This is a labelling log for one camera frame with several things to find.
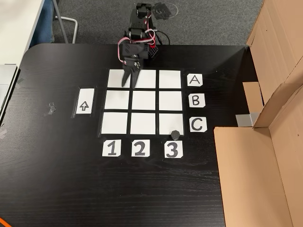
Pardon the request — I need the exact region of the black power cable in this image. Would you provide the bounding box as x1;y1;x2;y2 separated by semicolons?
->
153;29;171;46

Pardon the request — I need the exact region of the paper sheet letter C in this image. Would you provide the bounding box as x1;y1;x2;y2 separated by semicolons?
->
189;117;208;133

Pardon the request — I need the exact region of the paper sheet letter A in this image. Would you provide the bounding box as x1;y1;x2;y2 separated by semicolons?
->
187;73;203;87

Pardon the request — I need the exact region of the person's leg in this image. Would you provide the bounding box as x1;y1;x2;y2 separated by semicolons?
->
30;0;56;47

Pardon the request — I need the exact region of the paper sheet letter B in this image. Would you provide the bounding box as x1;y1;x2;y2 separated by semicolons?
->
188;93;205;108

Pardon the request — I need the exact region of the white arrow paper sheet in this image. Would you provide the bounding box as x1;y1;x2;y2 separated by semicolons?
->
75;88;95;115

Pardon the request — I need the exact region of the paper sheet number 2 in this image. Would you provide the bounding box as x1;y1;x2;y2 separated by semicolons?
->
131;139;151;157

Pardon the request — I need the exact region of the paper sheet number 1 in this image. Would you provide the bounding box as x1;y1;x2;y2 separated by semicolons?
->
102;139;122;157

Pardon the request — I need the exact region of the dark floor tape patch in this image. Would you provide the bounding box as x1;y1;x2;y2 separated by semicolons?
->
151;2;175;21

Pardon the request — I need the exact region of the brown cardboard sheet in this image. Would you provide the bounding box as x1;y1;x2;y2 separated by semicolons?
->
242;0;303;114
214;82;303;227

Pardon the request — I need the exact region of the paper sheet number 3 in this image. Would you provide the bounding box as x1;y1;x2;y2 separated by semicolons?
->
164;140;183;158

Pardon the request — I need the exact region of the white square paper sheet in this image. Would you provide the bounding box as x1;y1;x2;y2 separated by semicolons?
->
159;113;185;136
133;69;157;89
159;70;182;89
132;90;156;111
101;112;129;135
104;90;130;110
107;69;132;88
159;91;183;111
130;113;156;135

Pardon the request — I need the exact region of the white desk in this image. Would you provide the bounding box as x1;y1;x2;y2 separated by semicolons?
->
0;0;45;66

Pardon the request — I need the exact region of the crumpled clear tape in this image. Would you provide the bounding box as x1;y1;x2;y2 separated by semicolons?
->
44;102;57;117

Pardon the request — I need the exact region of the grey metal desk leg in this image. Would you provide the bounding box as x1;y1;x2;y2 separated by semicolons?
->
52;0;79;44

